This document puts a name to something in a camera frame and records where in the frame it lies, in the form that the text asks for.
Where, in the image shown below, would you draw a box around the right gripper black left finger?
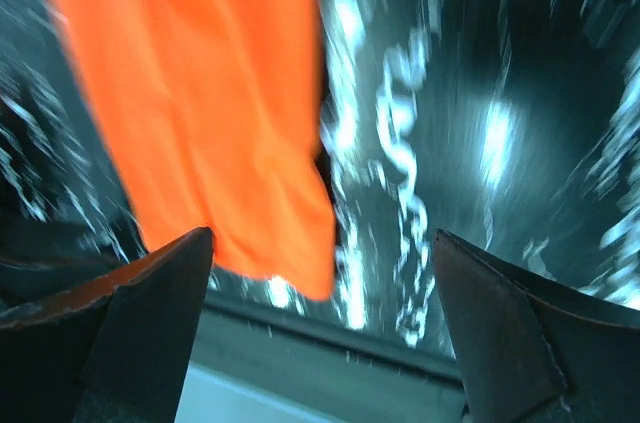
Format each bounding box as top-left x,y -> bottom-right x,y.
1,228 -> 213,422

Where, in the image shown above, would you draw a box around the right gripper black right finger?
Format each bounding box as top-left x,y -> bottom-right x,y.
432,230 -> 639,423

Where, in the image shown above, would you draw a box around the black marbled table mat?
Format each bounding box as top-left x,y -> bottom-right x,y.
1,0 -> 639,350

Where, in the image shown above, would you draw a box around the orange t shirt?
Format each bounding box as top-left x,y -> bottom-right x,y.
50,0 -> 335,301

